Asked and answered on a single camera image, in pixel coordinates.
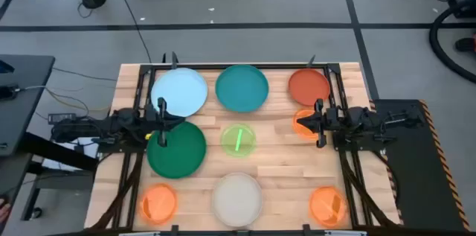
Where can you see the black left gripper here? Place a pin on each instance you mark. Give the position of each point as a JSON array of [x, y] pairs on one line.
[[162, 131]]

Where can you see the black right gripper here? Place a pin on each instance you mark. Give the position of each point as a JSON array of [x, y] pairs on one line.
[[320, 133]]

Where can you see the large dark green plate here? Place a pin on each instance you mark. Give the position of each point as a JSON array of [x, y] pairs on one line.
[[182, 154]]

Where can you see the small red-orange opaque plate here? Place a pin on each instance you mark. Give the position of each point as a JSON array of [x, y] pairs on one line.
[[308, 87]]

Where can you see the small green translucent plate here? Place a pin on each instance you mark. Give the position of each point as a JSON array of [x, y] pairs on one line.
[[245, 143]]

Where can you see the large teal plate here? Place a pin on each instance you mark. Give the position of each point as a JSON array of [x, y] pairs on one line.
[[241, 89]]

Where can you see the small orange translucent plate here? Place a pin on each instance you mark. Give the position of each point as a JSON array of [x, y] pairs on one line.
[[304, 134], [327, 206], [158, 204]]

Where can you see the large white plate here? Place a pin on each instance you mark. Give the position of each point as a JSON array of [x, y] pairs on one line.
[[237, 200]]

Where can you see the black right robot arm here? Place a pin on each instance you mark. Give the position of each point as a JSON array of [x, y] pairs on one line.
[[357, 118]]

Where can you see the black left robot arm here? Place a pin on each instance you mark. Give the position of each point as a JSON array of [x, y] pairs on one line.
[[122, 122]]

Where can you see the large light blue plate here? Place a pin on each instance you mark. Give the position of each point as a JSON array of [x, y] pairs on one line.
[[182, 87]]

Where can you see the black power adapter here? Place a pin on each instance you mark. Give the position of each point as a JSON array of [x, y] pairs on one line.
[[61, 118]]

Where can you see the large black hazard-striped mat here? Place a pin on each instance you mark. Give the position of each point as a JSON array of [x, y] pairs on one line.
[[420, 176]]

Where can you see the white paper sheet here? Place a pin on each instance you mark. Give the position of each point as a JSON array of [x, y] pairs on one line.
[[52, 164]]

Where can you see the black side table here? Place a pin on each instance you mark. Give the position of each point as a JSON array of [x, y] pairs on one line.
[[26, 91]]

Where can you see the small black device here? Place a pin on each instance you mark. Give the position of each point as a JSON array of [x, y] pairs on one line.
[[7, 92]]

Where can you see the person's shoe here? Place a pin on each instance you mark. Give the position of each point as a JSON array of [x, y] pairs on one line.
[[465, 45]]

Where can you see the person's hand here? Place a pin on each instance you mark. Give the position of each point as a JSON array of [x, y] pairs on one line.
[[3, 210]]

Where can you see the black upright frame post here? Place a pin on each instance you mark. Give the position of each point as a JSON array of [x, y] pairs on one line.
[[311, 63], [174, 61]]

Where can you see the black aluminium table frame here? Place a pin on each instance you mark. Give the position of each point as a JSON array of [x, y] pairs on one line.
[[279, 67]]

